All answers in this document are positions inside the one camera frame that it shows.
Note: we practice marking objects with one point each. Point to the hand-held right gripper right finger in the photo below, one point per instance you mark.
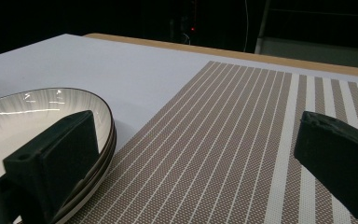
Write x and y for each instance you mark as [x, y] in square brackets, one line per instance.
[338, 155]

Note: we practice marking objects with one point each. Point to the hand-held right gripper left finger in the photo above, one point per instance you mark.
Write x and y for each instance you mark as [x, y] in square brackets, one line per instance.
[65, 155]

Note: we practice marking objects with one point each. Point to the grey metal stand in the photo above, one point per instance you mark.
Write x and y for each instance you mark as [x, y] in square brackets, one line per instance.
[307, 49]

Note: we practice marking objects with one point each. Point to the brown striped woven placemat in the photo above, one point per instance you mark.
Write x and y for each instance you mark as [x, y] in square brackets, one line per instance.
[205, 149]

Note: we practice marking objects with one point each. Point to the dark device with red light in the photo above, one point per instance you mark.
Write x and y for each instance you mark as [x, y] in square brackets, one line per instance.
[192, 25]

